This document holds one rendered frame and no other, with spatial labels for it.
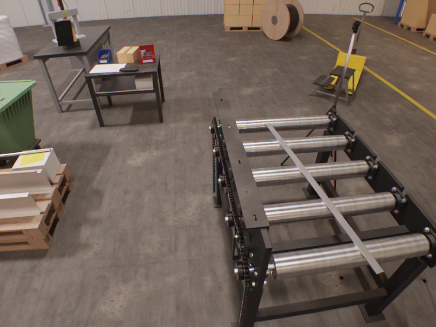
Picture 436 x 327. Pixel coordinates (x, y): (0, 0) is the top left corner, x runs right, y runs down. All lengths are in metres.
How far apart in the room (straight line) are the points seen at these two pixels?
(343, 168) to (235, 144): 0.75
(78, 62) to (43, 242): 3.52
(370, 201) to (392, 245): 0.28
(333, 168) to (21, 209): 2.43
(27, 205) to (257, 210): 2.03
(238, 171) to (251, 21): 7.84
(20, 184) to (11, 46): 5.24
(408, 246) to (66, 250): 2.45
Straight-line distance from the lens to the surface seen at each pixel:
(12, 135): 3.43
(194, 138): 3.52
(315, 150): 2.01
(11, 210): 2.76
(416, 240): 1.60
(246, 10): 8.70
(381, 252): 1.47
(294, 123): 2.19
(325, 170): 1.77
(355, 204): 1.62
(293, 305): 1.82
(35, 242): 2.72
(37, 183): 2.81
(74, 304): 2.37
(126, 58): 3.96
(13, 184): 2.92
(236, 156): 1.32
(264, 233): 1.03
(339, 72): 4.72
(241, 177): 1.21
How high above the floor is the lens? 1.98
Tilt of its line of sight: 40 degrees down
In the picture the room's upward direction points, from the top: straight up
